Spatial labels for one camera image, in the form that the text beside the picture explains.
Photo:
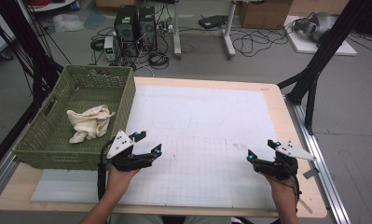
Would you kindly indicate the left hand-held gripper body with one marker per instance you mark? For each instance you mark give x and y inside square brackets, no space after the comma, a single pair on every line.
[121,146]

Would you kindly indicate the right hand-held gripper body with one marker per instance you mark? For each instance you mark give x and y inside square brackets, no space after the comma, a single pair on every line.
[283,166]

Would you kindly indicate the cream printed muslin cloth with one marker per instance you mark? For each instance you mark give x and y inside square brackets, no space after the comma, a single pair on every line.
[87,123]

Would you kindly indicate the green woven basket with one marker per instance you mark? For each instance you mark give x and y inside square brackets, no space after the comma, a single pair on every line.
[81,93]

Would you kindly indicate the person's right hand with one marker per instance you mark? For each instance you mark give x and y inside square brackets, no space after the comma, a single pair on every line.
[283,191]

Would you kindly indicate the person's left hand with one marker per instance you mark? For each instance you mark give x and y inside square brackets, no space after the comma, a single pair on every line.
[120,182]

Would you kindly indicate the grey tape piece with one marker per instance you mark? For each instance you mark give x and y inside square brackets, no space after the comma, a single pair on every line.
[311,173]

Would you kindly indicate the white grid mat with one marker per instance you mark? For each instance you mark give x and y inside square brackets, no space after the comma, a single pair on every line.
[199,124]

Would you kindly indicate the white power supply box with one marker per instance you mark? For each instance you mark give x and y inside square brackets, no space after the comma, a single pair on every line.
[109,48]

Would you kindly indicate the white floor board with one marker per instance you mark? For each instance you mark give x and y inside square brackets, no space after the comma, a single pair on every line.
[301,46]

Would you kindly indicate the black metal stand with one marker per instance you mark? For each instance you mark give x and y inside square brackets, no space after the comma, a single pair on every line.
[25,40]
[323,49]

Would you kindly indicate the black computer tower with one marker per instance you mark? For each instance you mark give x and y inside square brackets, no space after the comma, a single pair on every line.
[126,28]
[148,28]

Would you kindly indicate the white desk leg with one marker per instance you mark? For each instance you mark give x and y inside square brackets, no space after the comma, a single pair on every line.
[176,31]
[228,34]

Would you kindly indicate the grey helmet-shaped device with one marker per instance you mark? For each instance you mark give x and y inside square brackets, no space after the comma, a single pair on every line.
[319,25]

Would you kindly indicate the brown cardboard box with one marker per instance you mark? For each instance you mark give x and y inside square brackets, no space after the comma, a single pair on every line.
[264,14]

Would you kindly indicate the clear plastic bag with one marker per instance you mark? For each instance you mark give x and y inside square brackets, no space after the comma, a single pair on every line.
[68,23]

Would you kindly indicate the black flat device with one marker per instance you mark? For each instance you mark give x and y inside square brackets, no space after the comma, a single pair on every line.
[212,21]

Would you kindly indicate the aluminium rail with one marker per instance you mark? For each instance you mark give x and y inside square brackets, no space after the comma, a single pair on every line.
[0,177]
[323,174]

